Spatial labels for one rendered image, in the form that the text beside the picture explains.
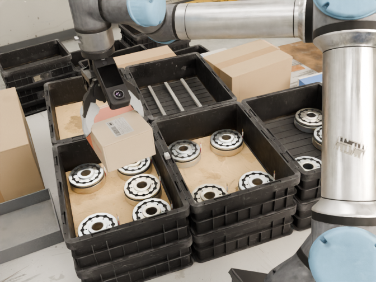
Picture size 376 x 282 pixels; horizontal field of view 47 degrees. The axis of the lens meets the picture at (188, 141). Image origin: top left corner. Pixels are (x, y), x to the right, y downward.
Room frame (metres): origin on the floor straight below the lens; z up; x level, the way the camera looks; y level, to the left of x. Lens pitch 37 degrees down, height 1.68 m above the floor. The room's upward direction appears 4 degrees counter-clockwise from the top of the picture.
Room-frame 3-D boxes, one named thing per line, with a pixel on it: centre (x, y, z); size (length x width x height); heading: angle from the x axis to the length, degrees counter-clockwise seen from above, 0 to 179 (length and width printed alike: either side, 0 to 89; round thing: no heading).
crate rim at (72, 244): (0.87, 0.20, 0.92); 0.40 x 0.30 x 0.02; 16
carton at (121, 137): (0.84, 0.17, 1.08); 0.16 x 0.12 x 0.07; 27
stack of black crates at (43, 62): (2.40, 0.89, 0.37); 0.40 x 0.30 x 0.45; 117
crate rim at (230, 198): (0.95, -0.09, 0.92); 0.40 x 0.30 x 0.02; 16
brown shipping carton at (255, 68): (1.63, -0.27, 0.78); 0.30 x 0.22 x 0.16; 117
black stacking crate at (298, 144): (1.04, -0.37, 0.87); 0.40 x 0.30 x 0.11; 16
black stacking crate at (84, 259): (0.87, 0.20, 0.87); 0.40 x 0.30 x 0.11; 16
